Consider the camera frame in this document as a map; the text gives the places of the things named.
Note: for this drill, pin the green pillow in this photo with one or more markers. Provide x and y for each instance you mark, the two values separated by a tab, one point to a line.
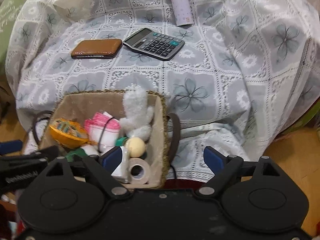
9	12

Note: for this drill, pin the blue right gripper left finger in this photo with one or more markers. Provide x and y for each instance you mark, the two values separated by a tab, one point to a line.
98	172

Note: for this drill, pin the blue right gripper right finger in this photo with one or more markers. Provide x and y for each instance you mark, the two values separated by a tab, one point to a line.
224	169

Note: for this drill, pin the white lace floral cloth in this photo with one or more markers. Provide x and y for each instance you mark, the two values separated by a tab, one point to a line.
249	68

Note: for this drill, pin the grey desk calculator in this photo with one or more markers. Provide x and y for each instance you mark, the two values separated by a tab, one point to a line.
153	44

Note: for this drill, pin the white tissue pack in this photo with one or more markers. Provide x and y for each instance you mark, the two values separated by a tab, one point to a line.
121	173

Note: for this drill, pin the beige tape roll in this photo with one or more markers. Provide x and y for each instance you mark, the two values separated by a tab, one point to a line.
138	171

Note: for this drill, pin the woven fabric-lined basket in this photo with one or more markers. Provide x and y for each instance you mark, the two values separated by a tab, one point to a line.
165	128

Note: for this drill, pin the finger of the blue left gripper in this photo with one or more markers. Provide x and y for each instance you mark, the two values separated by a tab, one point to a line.
10	146

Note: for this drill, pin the white fluffy plush toy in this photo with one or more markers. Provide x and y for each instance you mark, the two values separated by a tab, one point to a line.
138	114

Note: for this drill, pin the brown leather wallet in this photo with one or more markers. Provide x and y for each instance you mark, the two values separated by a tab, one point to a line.
97	49

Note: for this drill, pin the pink white folded towel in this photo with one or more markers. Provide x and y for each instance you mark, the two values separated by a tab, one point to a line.
102	129

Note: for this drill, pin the purple water bottle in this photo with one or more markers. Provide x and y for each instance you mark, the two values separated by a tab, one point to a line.
182	12

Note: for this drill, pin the green plush cloth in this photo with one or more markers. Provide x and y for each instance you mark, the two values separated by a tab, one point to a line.
76	154

